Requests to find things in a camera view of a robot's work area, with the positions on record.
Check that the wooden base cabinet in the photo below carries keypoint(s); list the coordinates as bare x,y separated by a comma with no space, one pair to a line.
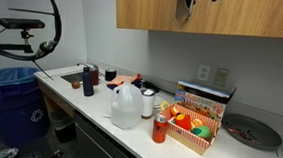
58,103

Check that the black elongated device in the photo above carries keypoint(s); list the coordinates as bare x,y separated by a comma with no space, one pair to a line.
151,86

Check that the black small cup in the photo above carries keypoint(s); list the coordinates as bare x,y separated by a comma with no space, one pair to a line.
110,74

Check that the blue play food box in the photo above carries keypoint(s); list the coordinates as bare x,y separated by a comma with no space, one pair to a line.
201,105

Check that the yellow tape roll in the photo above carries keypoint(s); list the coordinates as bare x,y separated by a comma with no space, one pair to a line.
164,106

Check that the white cylindrical container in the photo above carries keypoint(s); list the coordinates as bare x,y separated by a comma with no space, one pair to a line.
147,104

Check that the orange slice toy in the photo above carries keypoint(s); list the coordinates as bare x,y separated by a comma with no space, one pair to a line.
197,122
174,110

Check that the navy blue cloth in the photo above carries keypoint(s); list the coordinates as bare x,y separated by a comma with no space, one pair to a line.
113,86

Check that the dark red bottle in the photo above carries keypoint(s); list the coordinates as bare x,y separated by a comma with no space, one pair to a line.
96,76

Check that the silver faucet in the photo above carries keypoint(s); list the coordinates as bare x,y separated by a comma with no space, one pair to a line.
82,64

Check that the red orange toy food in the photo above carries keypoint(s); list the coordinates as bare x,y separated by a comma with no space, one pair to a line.
184,122

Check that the translucent plastic gallon jug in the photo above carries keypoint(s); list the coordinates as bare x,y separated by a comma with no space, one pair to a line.
126,108

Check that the dark blue bottle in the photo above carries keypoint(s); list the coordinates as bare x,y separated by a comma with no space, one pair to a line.
88,83

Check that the green toy ball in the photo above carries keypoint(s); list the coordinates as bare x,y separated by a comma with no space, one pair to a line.
202,132

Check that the red soda can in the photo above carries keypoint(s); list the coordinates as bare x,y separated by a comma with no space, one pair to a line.
159,130

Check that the small brown stick pieces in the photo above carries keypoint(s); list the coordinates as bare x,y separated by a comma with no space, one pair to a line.
241,132

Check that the steel sink basin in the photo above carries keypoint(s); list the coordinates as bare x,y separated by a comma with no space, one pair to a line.
71,77

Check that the small brown cup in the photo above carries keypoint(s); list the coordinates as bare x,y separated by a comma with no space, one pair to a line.
76,84

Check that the dark grey plate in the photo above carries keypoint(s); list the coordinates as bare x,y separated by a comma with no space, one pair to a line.
261,131

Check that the small white tube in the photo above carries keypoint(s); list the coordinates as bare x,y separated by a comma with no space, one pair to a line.
107,115

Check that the red checkered cardboard tray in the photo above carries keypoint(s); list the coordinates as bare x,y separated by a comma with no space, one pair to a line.
187,139

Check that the black dishwasher front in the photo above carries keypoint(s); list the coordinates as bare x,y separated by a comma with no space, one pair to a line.
100,146

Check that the small black waste bin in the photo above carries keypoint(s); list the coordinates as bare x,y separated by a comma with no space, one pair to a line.
62,127

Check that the blue recycling bin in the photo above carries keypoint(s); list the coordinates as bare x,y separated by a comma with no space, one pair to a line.
15,113

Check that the white wall power outlet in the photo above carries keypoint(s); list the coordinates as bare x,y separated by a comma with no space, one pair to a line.
203,72

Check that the beige wall switch plate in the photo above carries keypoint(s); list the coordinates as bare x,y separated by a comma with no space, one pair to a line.
221,77

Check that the black stereo camera bar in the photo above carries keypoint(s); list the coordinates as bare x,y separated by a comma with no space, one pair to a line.
21,23

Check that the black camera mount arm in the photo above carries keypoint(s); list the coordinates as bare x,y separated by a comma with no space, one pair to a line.
8,47

